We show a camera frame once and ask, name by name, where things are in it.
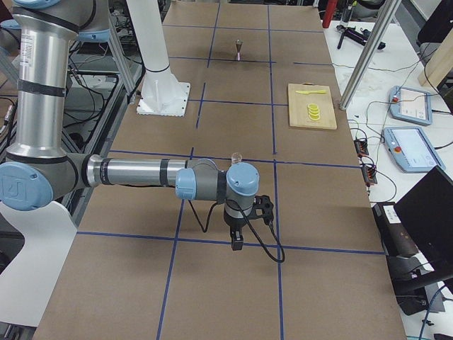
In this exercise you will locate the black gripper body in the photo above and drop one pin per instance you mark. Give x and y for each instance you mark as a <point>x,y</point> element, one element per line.
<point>234,224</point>

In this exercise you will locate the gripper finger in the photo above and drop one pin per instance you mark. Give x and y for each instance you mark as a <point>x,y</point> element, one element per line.
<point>237,243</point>

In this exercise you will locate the clear glass measuring cup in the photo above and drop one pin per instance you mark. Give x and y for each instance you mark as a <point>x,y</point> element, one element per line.
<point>236,158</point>

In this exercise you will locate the steel jigger shaker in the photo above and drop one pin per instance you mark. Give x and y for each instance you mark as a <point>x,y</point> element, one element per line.
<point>238,45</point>

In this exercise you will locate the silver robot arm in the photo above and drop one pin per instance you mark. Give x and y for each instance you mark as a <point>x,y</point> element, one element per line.
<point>37,170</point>

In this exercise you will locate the bamboo cutting board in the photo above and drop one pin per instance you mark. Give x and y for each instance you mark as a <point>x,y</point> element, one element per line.
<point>299,113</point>

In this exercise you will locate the yellow plastic knife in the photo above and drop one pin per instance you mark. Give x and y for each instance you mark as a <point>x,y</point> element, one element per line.
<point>307,92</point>

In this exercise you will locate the black computer box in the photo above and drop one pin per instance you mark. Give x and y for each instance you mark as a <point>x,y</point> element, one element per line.
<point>400,252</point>

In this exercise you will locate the near teach pendant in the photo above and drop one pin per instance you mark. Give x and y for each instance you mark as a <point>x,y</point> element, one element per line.
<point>411,149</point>

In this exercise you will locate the teach pendant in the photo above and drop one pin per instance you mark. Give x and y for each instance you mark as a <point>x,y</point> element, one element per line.
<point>411,149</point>
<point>410,105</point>

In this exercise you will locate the black monitor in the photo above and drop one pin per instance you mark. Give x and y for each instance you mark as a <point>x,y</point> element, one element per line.
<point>426,213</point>

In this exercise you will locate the far teach pendant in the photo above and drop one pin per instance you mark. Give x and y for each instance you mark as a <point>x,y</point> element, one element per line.
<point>410,105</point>

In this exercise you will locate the red cylinder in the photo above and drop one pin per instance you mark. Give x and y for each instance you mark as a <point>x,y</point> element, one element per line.
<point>328,14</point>

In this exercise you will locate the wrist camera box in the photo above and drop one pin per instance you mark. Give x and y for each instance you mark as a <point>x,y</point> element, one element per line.
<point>264,208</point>

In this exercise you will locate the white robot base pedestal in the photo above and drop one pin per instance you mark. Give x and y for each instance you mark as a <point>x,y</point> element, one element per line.
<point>162,93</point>

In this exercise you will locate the aluminium frame post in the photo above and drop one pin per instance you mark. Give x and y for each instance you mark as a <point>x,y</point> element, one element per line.
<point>384,18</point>

